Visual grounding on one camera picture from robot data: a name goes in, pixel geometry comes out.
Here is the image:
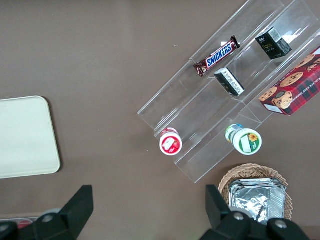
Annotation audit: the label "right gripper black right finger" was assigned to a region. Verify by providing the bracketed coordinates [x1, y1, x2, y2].
[201, 184, 253, 240]

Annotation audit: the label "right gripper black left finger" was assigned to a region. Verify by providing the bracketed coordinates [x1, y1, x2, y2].
[32, 184, 94, 240]

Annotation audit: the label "light wicker basket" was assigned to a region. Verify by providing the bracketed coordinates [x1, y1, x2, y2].
[218, 163, 293, 222]

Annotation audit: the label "beige plastic tray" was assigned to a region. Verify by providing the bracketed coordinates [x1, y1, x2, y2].
[0, 95, 62, 180]

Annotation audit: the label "aluminium foil container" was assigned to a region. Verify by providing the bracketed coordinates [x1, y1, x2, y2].
[228, 186, 273, 226]

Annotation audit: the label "red cola bottle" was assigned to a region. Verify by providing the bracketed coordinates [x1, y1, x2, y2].
[16, 219, 33, 229]

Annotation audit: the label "silver foil packets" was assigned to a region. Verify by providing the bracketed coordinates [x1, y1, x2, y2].
[233, 177, 287, 221]

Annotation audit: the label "clear acrylic bottle rack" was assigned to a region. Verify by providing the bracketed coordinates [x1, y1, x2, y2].
[0, 215, 39, 227]

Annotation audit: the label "green cap yogurt bottle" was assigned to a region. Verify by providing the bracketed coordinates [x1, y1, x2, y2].
[224, 123, 263, 156]

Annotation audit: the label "red cap yogurt bottle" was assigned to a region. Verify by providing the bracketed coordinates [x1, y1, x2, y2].
[159, 126, 183, 156]

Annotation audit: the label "clear acrylic stepped shelf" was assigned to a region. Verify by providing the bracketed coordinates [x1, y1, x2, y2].
[136, 0, 320, 185]

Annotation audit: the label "black box white side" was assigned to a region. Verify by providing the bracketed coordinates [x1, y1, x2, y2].
[213, 67, 245, 97]

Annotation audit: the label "red tartan cookie box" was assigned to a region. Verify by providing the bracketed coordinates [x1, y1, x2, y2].
[258, 46, 320, 117]

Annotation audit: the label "Snickers chocolate bar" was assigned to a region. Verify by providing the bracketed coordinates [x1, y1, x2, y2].
[192, 35, 241, 79]

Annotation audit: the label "black box gold lettering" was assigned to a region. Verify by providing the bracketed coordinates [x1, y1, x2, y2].
[255, 26, 293, 60]

